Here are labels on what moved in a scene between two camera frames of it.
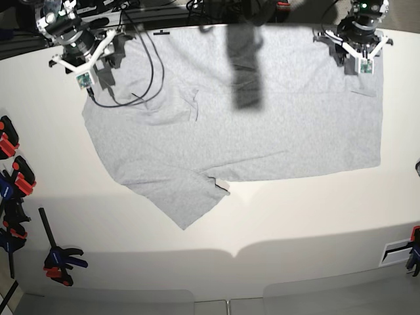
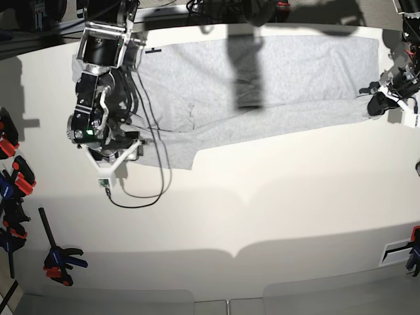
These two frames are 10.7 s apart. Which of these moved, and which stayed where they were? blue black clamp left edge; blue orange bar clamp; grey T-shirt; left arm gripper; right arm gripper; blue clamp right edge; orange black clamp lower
Moved: right arm gripper; grey T-shirt; left arm gripper
Stayed: blue black clamp left edge; blue orange bar clamp; blue clamp right edge; orange black clamp lower
